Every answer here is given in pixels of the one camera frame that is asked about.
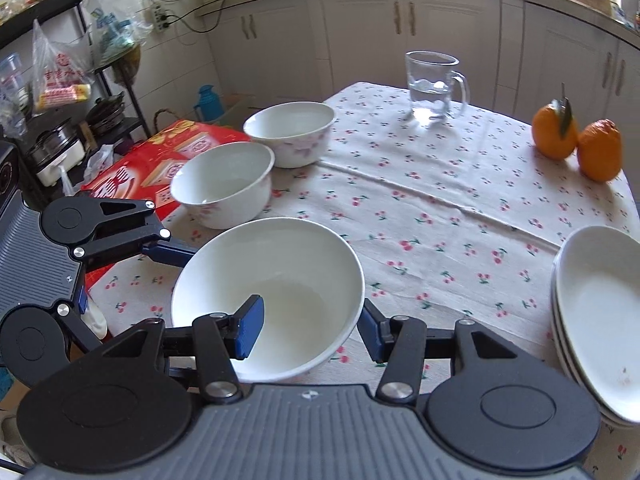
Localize red drink carton box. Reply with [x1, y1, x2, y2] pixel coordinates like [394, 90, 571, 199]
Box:
[79, 119, 252, 291]

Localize blue printed plastic bag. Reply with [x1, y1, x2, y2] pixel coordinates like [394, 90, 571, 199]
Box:
[81, 0, 152, 67]

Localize plastic bag with snacks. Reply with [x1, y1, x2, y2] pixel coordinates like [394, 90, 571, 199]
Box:
[32, 20, 94, 115]

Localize white fruit plate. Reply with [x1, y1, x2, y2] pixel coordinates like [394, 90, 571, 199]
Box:
[553, 226, 639, 423]
[549, 259, 640, 428]

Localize black metal shelf rack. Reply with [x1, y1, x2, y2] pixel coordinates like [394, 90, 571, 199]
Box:
[0, 0, 154, 206]

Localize bumpy orange tangerine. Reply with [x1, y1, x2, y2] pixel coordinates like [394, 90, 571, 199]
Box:
[577, 119, 623, 183]

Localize blue thermos jug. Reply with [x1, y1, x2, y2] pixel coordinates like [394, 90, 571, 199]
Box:
[193, 84, 224, 122]

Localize glass water mug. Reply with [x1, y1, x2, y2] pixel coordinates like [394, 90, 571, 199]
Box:
[405, 50, 470, 126]

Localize white kitchen cabinets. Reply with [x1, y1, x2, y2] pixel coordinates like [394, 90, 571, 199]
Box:
[204, 0, 639, 184]

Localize white floral bowl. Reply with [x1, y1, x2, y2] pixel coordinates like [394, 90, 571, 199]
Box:
[243, 102, 336, 169]

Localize orange with leaf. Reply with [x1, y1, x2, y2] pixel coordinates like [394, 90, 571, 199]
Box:
[532, 84, 578, 162]

